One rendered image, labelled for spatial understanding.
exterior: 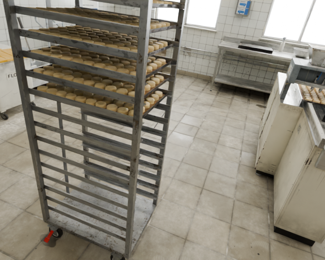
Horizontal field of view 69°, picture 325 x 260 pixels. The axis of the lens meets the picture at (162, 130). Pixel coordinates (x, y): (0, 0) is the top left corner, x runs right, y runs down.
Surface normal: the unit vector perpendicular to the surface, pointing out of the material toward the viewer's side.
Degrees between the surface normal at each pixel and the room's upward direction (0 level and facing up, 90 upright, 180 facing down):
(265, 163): 90
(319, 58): 115
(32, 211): 0
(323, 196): 90
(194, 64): 90
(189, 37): 90
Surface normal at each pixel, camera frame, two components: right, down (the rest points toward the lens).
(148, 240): 0.11, -0.87
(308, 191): -0.39, 0.41
